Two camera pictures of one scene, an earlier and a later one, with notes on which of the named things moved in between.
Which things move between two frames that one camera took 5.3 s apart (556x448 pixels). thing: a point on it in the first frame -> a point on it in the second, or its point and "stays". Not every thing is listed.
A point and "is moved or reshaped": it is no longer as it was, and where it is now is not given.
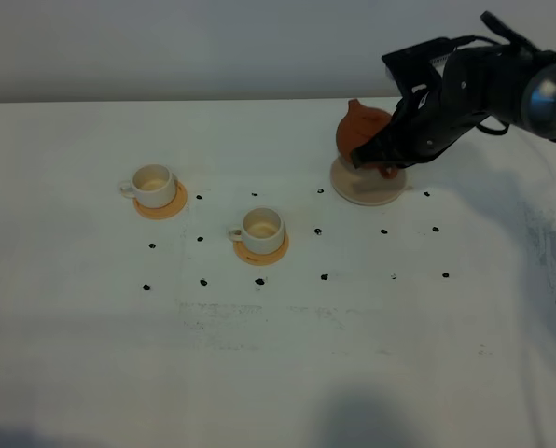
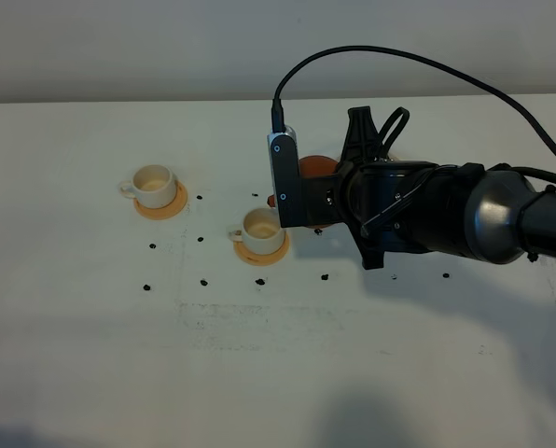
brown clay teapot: x=360 y=125 is moved or reshaped
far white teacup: x=152 y=186 stays
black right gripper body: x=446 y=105 -> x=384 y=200
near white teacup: x=262 y=230 stays
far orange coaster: x=168 y=212 stays
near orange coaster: x=261 y=259 stays
